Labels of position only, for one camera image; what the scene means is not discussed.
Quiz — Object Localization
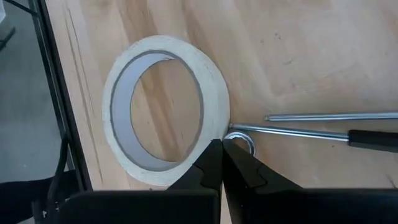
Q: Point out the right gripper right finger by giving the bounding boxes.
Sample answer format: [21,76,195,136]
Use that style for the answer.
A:
[222,139,302,191]

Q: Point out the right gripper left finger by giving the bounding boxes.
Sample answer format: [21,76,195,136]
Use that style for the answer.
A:
[167,139,223,191]

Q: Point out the silver combination wrench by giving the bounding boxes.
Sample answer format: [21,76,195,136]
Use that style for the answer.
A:
[224,130,257,156]

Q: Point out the black-handled screwdriver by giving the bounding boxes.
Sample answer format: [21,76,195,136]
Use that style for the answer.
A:
[265,111,398,123]

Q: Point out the white masking tape roll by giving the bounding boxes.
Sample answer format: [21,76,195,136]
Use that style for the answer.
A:
[101,34,231,187]

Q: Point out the black red-capped screwdriver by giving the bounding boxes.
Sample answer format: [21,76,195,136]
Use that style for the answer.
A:
[229,123,398,154]

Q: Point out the black chair seat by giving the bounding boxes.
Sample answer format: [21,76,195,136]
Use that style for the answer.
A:
[0,175,81,224]

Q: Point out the black aluminium table frame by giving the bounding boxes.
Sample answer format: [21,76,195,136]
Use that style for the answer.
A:
[27,0,94,192]

